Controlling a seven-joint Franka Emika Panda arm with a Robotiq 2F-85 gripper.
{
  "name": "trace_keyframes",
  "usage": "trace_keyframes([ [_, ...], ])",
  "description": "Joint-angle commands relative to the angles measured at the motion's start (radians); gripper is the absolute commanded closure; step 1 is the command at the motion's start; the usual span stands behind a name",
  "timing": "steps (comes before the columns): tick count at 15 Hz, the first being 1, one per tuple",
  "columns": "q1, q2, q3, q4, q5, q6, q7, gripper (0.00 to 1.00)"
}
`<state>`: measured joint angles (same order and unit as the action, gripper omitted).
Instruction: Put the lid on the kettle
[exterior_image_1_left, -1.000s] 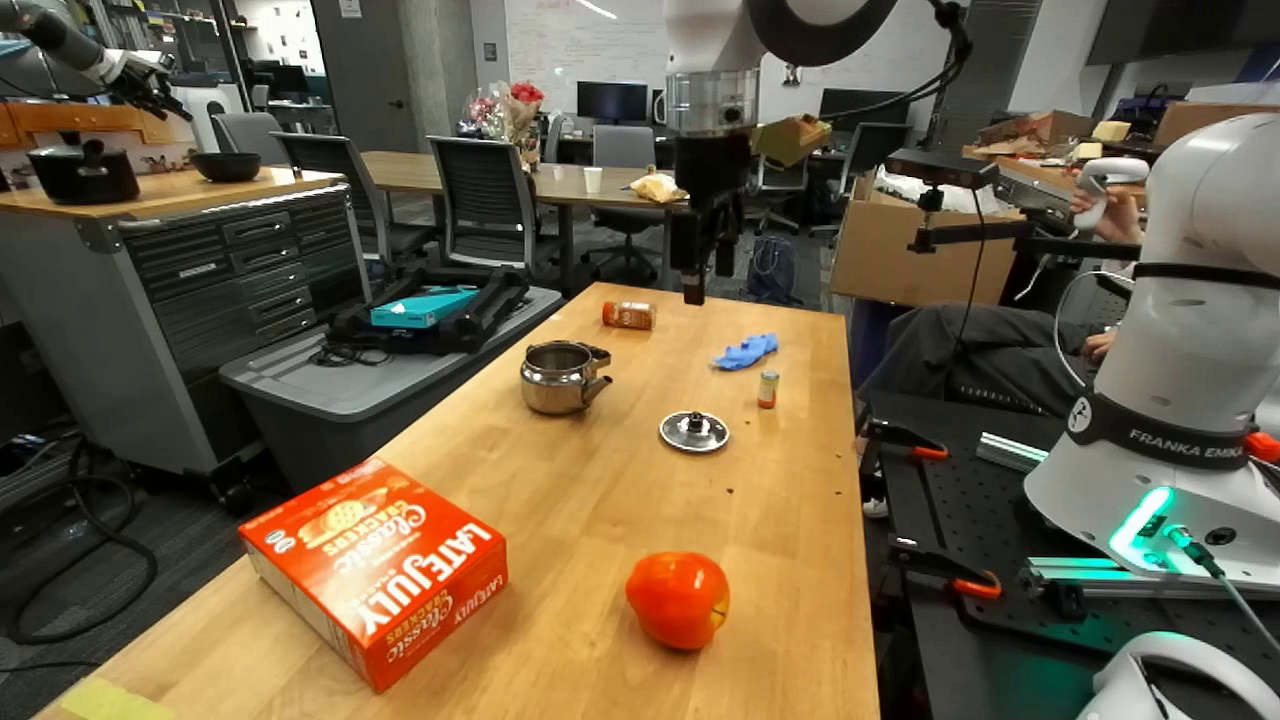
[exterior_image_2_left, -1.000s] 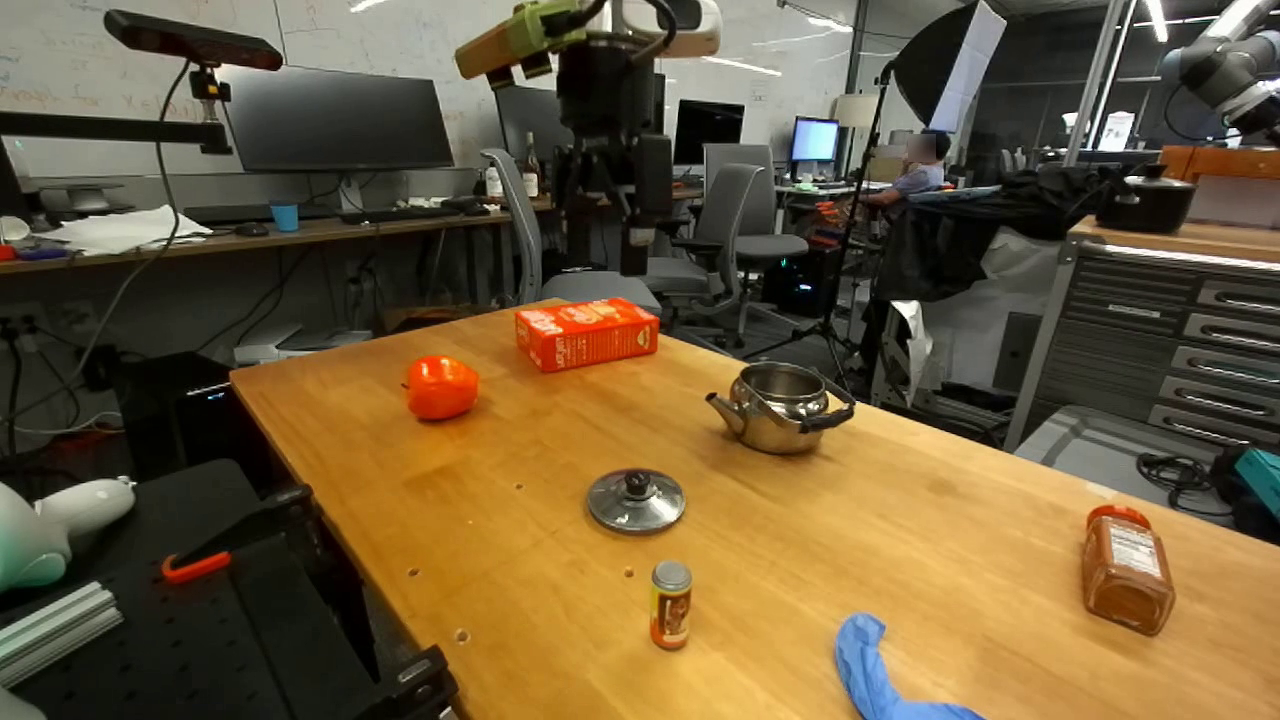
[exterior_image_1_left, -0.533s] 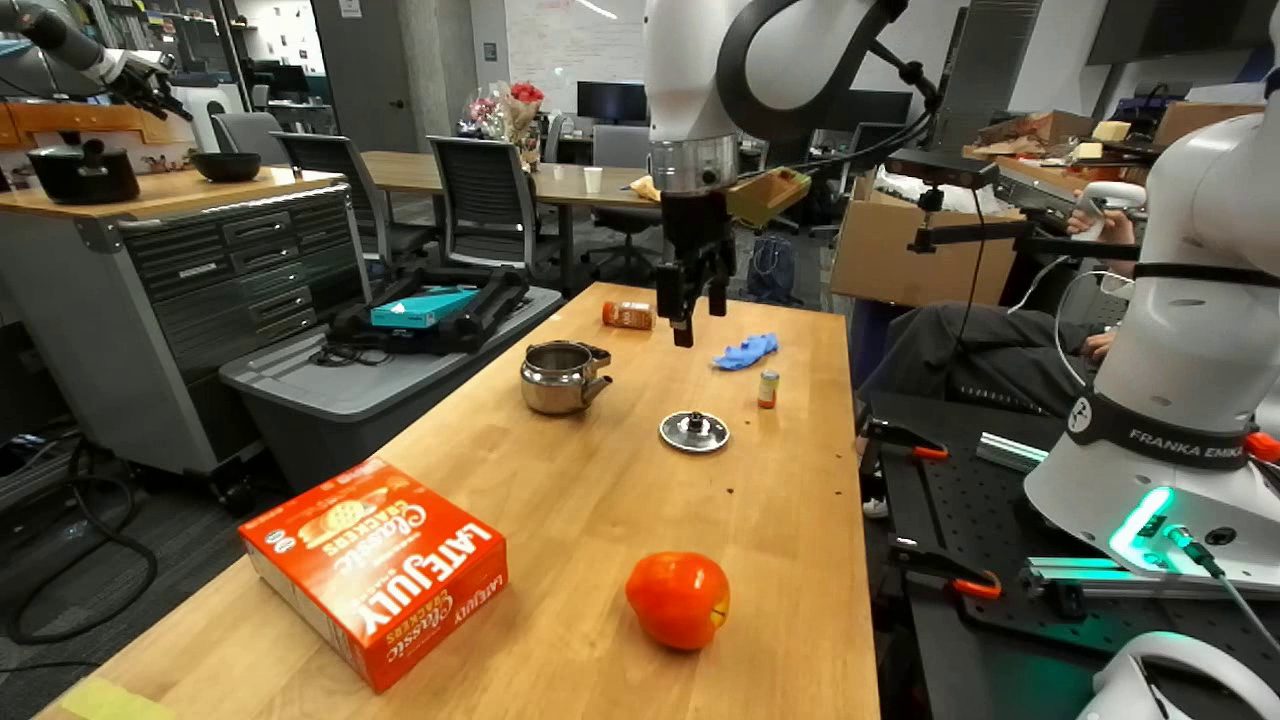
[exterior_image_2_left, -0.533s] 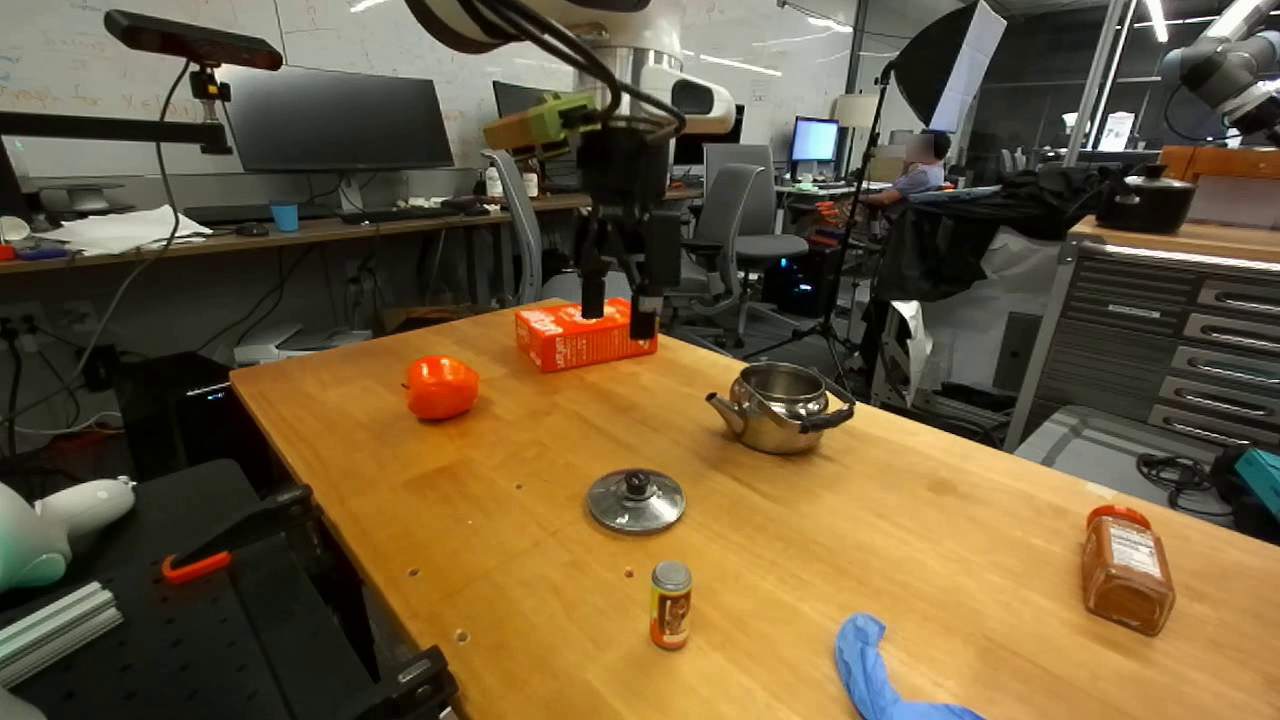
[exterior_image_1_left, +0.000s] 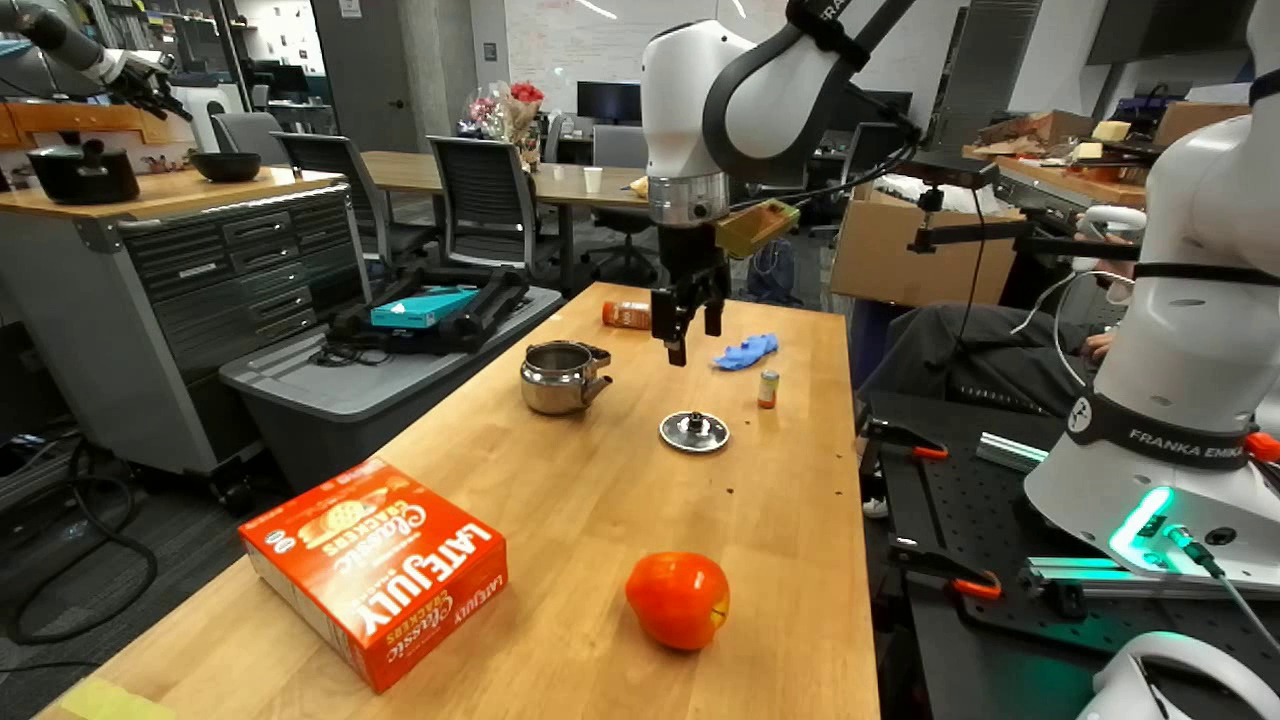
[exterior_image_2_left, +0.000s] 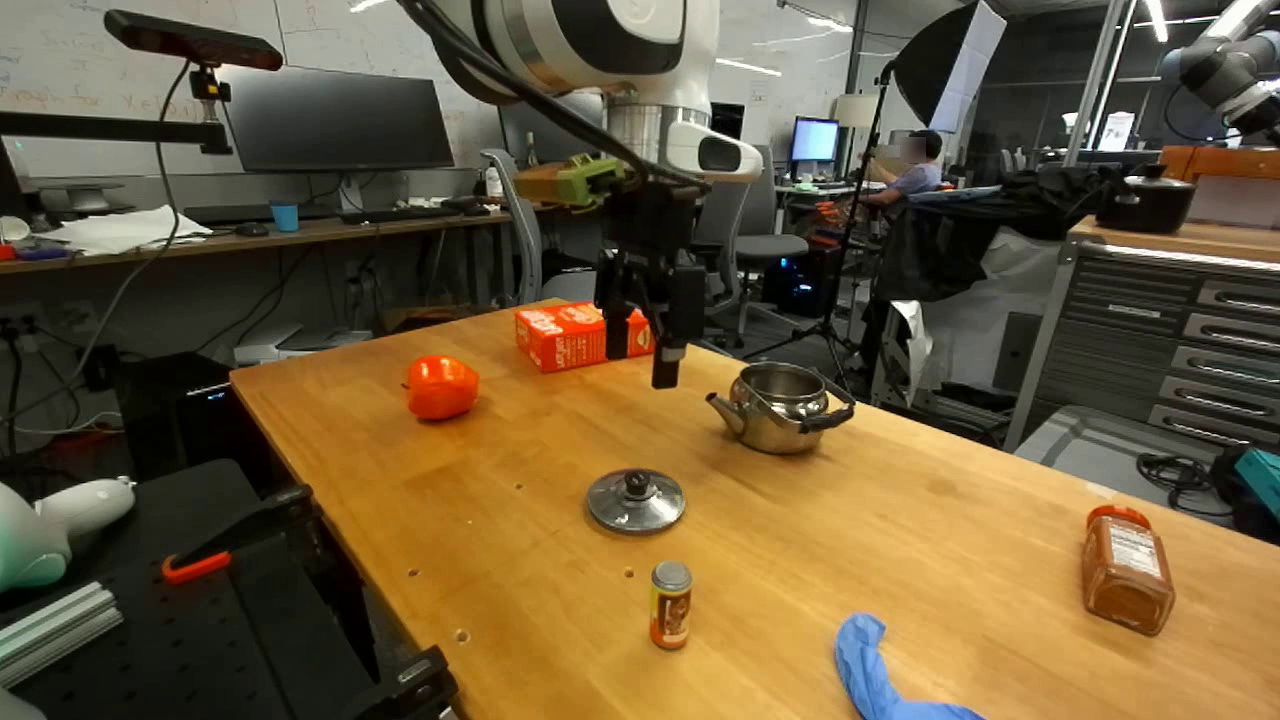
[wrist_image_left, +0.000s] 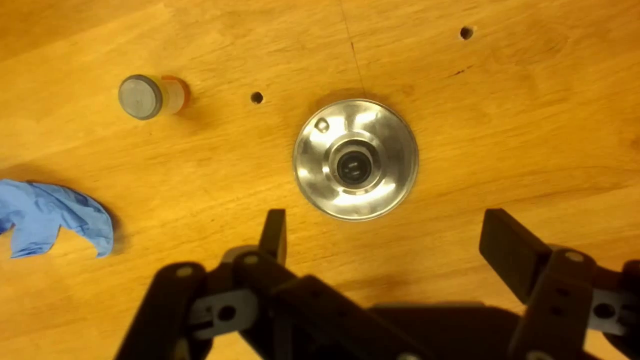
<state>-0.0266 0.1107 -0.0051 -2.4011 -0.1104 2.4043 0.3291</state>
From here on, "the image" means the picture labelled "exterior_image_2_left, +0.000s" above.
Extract aluminium extrusion bar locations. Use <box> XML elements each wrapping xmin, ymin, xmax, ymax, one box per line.
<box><xmin>0</xmin><ymin>574</ymin><xmax>128</xmax><ymax>690</ymax></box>

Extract blue cloth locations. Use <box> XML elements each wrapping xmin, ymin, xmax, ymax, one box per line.
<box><xmin>833</xmin><ymin>612</ymin><xmax>991</xmax><ymax>720</ymax></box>

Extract seated person blue shirt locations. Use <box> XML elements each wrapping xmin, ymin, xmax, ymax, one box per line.
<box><xmin>887</xmin><ymin>125</ymin><xmax>953</xmax><ymax>199</ymax></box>

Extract teal case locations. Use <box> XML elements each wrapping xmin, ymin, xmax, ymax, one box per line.
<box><xmin>1224</xmin><ymin>445</ymin><xmax>1280</xmax><ymax>526</ymax></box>

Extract white papers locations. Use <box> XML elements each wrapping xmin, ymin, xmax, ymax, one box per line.
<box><xmin>35</xmin><ymin>202</ymin><xmax>218</xmax><ymax>259</ymax></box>

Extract large dark monitor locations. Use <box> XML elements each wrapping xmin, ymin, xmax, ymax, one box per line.
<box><xmin>218</xmin><ymin>66</ymin><xmax>462</xmax><ymax>181</ymax></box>

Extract black stereo camera bar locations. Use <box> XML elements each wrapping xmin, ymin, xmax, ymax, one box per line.
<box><xmin>101</xmin><ymin>6</ymin><xmax>287</xmax><ymax>75</ymax></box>

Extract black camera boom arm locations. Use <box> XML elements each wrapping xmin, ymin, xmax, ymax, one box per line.
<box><xmin>0</xmin><ymin>106</ymin><xmax>235</xmax><ymax>159</ymax></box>

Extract black computer tower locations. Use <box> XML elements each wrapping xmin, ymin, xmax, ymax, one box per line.
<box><xmin>112</xmin><ymin>347</ymin><xmax>256</xmax><ymax>480</ymax></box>

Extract gray curved-back chair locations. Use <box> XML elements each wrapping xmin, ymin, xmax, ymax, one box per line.
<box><xmin>475</xmin><ymin>143</ymin><xmax>603</xmax><ymax>313</ymax></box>

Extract black breadboard table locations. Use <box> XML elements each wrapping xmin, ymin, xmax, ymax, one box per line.
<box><xmin>0</xmin><ymin>456</ymin><xmax>464</xmax><ymax>720</ymax></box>

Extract black cloth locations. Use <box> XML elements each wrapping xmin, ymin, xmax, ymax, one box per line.
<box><xmin>872</xmin><ymin>156</ymin><xmax>1164</xmax><ymax>306</ymax></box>

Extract black table clamp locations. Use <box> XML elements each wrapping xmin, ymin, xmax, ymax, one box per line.
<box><xmin>348</xmin><ymin>643</ymin><xmax>469</xmax><ymax>720</ymax></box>

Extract lit computer monitor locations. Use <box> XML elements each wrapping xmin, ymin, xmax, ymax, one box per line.
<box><xmin>789</xmin><ymin>111</ymin><xmax>848</xmax><ymax>170</ymax></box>

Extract orange cracker box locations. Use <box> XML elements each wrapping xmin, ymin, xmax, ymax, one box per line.
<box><xmin>512</xmin><ymin>298</ymin><xmax>660</xmax><ymax>375</ymax></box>

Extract orange-brown spice bottle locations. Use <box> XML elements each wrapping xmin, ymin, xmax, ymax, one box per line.
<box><xmin>1076</xmin><ymin>499</ymin><xmax>1179</xmax><ymax>639</ymax></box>

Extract black clamp orange handle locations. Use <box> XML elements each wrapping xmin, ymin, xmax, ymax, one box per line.
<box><xmin>157</xmin><ymin>485</ymin><xmax>321</xmax><ymax>592</ymax></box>

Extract black photo softbox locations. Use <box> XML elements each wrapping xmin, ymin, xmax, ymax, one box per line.
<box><xmin>887</xmin><ymin>0</ymin><xmax>1014</xmax><ymax>135</ymax></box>

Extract gray drawer cabinet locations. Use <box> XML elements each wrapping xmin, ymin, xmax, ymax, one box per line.
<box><xmin>1005</xmin><ymin>214</ymin><xmax>1280</xmax><ymax>456</ymax></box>

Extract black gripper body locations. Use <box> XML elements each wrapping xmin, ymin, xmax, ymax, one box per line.
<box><xmin>603</xmin><ymin>175</ymin><xmax>713</xmax><ymax>276</ymax></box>

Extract steel kettle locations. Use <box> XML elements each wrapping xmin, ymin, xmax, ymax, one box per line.
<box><xmin>706</xmin><ymin>361</ymin><xmax>861</xmax><ymax>461</ymax></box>

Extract long wooden desk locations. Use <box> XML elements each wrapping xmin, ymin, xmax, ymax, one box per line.
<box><xmin>0</xmin><ymin>194</ymin><xmax>523</xmax><ymax>278</ymax></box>

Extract orange wooden board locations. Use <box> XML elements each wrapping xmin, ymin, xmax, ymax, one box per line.
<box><xmin>1157</xmin><ymin>139</ymin><xmax>1280</xmax><ymax>189</ymax></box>

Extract dark desk monitor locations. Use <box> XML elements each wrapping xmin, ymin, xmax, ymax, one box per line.
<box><xmin>493</xmin><ymin>91</ymin><xmax>608</xmax><ymax>167</ymax></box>

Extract steel kettle lid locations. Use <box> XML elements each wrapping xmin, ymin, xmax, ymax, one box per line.
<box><xmin>583</xmin><ymin>463</ymin><xmax>693</xmax><ymax>540</ymax></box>

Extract orange toy tomato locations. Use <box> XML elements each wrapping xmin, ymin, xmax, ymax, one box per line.
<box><xmin>399</xmin><ymin>350</ymin><xmax>485</xmax><ymax>429</ymax></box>

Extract white printed bag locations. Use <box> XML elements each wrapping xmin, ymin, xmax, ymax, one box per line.
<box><xmin>887</xmin><ymin>296</ymin><xmax>941</xmax><ymax>410</ymax></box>

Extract small yellow-label jar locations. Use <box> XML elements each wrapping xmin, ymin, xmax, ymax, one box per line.
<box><xmin>648</xmin><ymin>556</ymin><xmax>697</xmax><ymax>656</ymax></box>

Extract gray seat office chair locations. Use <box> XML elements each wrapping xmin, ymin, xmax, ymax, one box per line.
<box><xmin>726</xmin><ymin>175</ymin><xmax>821</xmax><ymax>342</ymax></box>

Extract black hanging camera cable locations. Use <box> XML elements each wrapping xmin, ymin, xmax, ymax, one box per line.
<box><xmin>71</xmin><ymin>60</ymin><xmax>199</xmax><ymax>393</ymax></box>

